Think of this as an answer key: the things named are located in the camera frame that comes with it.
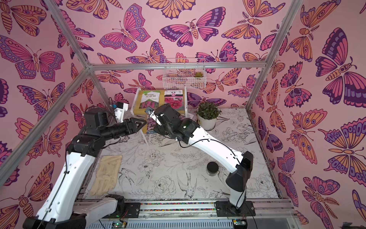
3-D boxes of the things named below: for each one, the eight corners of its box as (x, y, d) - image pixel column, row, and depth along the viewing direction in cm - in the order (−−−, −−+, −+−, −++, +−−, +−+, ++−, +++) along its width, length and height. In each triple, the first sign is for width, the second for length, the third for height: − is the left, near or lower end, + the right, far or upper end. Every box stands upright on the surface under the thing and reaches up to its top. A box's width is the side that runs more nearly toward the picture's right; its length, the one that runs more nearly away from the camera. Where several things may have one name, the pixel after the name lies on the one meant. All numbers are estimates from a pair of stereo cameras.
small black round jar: (207, 174, 88) (208, 170, 83) (206, 165, 91) (207, 161, 87) (217, 174, 88) (219, 170, 83) (216, 165, 91) (217, 161, 87)
